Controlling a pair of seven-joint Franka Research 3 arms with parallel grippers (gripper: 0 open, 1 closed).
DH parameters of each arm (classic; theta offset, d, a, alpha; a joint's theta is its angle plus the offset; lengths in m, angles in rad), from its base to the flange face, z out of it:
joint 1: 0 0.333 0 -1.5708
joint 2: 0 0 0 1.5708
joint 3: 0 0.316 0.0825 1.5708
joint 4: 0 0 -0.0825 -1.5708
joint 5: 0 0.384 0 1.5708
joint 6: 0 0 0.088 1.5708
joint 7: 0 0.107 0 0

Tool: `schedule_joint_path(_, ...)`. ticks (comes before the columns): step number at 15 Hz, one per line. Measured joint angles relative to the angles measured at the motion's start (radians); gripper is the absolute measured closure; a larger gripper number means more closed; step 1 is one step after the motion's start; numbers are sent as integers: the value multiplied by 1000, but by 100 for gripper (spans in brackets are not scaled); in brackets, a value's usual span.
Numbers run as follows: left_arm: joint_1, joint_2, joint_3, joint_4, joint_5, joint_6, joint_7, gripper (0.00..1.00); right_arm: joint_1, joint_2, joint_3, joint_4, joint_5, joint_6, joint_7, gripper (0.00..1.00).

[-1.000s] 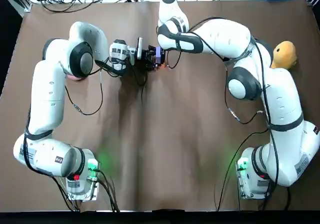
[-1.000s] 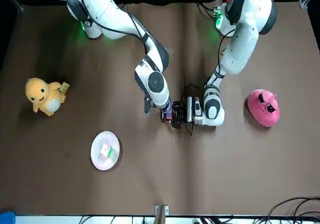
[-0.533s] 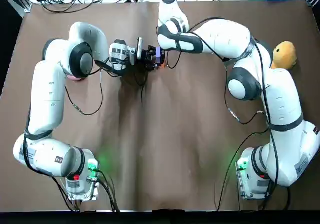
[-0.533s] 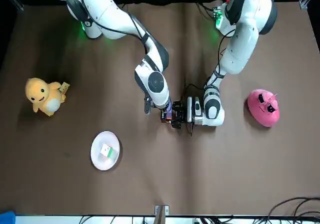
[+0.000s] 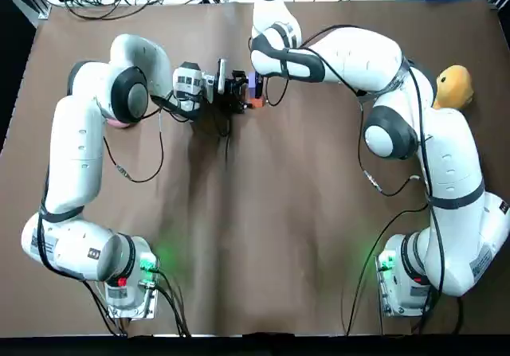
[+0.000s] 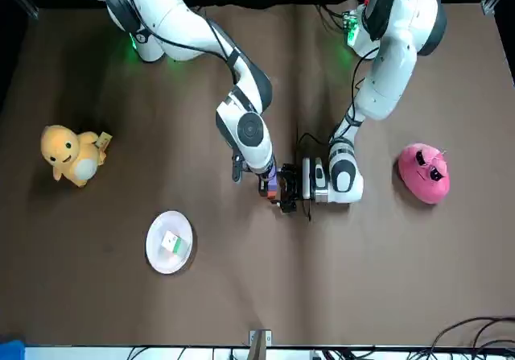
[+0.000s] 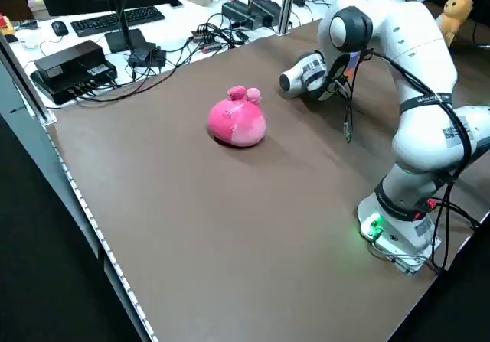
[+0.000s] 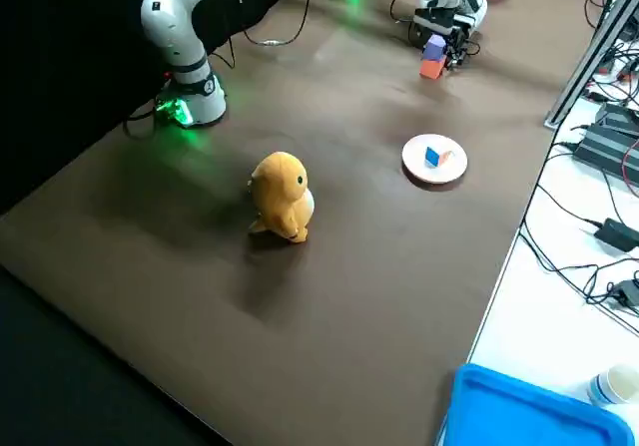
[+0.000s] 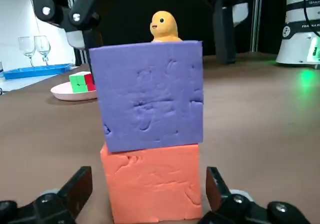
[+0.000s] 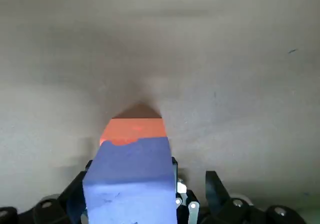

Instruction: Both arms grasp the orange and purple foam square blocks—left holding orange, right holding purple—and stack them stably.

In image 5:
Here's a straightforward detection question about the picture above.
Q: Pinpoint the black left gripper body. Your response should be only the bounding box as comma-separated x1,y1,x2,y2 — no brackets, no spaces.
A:
221,72,241,112

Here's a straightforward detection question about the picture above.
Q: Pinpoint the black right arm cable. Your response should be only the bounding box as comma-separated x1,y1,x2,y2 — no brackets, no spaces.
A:
265,24,445,293

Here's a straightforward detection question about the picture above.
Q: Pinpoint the black right base cable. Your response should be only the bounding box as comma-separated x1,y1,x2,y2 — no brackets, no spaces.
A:
342,207,465,336

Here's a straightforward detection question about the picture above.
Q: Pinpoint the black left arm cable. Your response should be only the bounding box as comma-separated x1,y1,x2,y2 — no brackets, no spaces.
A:
37,92,232,269

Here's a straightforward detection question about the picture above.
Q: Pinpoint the yellow plush toy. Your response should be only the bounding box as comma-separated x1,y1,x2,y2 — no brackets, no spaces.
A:
432,65,475,110

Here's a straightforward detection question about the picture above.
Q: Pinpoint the black left base cable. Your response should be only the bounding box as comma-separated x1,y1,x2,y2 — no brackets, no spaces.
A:
85,268,193,338

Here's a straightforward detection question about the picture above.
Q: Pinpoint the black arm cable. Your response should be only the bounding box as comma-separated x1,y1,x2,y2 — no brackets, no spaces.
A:
265,24,445,293
37,92,232,269

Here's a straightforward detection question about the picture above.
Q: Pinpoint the black base cable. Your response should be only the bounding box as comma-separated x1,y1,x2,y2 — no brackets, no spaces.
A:
85,268,193,338
342,207,465,336

